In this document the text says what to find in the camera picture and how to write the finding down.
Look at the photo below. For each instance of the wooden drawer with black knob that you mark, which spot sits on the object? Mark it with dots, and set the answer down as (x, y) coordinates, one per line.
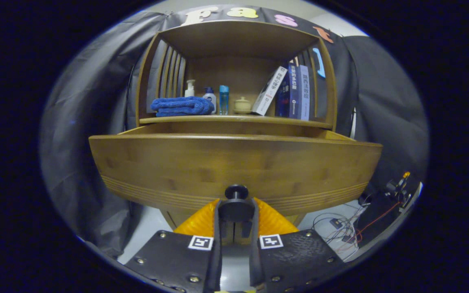
(218, 167)

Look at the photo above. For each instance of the wooden cabinet with shelf frame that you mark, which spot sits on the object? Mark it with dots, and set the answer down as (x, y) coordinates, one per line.
(238, 73)

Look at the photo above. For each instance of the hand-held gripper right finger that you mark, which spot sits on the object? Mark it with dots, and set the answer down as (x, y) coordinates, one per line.
(259, 264)

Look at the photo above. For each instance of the dark blue book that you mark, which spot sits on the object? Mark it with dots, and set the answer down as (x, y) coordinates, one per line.
(293, 93)

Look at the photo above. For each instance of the white bottle with blue cap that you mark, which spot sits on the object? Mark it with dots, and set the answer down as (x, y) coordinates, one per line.
(210, 97)

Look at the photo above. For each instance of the white pump bottle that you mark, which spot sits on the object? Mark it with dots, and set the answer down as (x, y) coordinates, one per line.
(189, 90)

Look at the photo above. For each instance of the cream lidded teacup with saucer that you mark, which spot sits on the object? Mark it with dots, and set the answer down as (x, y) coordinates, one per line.
(242, 106)

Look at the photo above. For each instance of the black device with orange clip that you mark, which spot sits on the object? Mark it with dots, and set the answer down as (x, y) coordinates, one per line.
(381, 207)

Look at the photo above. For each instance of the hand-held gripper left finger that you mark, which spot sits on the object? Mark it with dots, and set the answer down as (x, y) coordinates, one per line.
(206, 264)

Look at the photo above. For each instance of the black backdrop cloth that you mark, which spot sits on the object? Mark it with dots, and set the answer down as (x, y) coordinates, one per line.
(88, 101)

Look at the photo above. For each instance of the clear blue bottle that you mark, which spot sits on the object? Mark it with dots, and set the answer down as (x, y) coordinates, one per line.
(224, 101)

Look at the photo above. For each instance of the pale lilac book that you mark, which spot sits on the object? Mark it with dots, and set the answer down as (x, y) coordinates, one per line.
(304, 93)

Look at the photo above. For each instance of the white book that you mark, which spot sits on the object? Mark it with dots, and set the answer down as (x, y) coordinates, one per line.
(269, 91)

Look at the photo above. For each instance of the wooden countertop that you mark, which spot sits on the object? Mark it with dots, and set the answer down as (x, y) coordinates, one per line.
(234, 119)

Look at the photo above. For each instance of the folded blue towel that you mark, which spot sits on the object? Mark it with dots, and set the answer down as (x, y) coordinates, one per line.
(181, 106)

